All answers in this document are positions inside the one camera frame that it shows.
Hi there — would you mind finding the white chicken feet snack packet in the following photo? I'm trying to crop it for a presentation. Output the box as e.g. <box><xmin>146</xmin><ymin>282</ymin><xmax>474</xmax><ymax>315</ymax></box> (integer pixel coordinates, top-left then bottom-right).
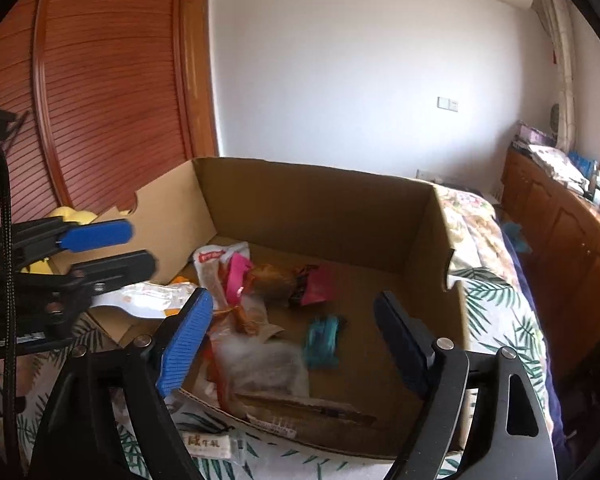
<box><xmin>190</xmin><ymin>242</ymin><xmax>250</xmax><ymax>310</ymax></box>

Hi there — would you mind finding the patterned window curtain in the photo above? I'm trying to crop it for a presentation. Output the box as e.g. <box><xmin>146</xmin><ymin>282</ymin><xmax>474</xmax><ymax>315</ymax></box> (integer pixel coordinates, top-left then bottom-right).
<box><xmin>541</xmin><ymin>0</ymin><xmax>577</xmax><ymax>153</ymax></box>

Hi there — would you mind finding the black cable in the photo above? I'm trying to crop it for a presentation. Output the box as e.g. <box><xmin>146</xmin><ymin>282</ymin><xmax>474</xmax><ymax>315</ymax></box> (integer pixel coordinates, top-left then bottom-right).
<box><xmin>0</xmin><ymin>136</ymin><xmax>24</xmax><ymax>476</ymax></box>

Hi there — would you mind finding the teal snack packet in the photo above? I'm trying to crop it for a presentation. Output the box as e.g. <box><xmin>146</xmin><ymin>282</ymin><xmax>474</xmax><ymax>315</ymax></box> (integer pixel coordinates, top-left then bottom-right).
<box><xmin>303</xmin><ymin>315</ymin><xmax>341</xmax><ymax>370</ymax></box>

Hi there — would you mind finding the wooden sideboard cabinet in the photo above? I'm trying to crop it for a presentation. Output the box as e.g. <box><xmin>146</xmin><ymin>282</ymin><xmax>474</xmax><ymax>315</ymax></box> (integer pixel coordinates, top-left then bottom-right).
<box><xmin>501</xmin><ymin>148</ymin><xmax>600</xmax><ymax>378</ymax></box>

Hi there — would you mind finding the white tofu snack packet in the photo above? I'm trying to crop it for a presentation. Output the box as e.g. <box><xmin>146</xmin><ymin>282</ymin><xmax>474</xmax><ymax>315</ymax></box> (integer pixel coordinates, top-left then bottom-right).
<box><xmin>181</xmin><ymin>431</ymin><xmax>245</xmax><ymax>463</ymax></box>

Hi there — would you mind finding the white wall switch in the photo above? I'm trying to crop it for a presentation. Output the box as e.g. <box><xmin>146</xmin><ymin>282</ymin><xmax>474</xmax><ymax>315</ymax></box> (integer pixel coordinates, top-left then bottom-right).
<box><xmin>437</xmin><ymin>96</ymin><xmax>458</xmax><ymax>113</ymax></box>

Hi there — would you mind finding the orange white snack packet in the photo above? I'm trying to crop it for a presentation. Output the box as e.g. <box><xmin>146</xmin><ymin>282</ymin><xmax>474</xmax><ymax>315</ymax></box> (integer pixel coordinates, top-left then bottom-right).
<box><xmin>91</xmin><ymin>282</ymin><xmax>197</xmax><ymax>320</ymax></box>

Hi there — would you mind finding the brown sausage snack packet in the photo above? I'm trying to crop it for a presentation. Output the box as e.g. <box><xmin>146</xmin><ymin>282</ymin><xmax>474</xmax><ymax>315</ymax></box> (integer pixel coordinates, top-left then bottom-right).
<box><xmin>245</xmin><ymin>264</ymin><xmax>334</xmax><ymax>308</ymax></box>

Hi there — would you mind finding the silver red-top snack packet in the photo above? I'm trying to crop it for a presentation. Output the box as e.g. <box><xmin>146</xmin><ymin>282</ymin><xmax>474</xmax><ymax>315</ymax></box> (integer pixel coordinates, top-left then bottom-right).
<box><xmin>209</xmin><ymin>330</ymin><xmax>310</xmax><ymax>413</ymax></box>

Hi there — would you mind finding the brown cardboard box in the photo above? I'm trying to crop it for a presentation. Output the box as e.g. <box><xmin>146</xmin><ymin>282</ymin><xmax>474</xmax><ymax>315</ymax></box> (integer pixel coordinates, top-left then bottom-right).
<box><xmin>102</xmin><ymin>157</ymin><xmax>468</xmax><ymax>463</ymax></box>

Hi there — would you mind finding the brown transparent snack packet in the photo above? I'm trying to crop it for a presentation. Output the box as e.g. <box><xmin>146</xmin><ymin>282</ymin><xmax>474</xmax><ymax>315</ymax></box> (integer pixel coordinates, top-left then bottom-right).
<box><xmin>209</xmin><ymin>296</ymin><xmax>285</xmax><ymax>342</ymax></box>

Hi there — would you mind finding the floral quilt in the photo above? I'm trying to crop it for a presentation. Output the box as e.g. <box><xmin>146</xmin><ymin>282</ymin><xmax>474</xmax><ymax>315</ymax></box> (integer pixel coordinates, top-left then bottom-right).
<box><xmin>434</xmin><ymin>185</ymin><xmax>565</xmax><ymax>448</ymax></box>

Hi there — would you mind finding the pink snack packet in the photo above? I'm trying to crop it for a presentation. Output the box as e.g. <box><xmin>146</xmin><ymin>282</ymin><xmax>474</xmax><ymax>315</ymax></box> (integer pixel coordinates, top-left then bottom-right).
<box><xmin>225</xmin><ymin>252</ymin><xmax>252</xmax><ymax>306</ymax></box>

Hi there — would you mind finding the yellow Pikachu plush toy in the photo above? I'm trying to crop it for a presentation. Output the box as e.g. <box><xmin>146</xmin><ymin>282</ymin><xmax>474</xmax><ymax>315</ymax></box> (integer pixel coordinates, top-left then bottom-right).
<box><xmin>21</xmin><ymin>205</ymin><xmax>100</xmax><ymax>276</ymax></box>

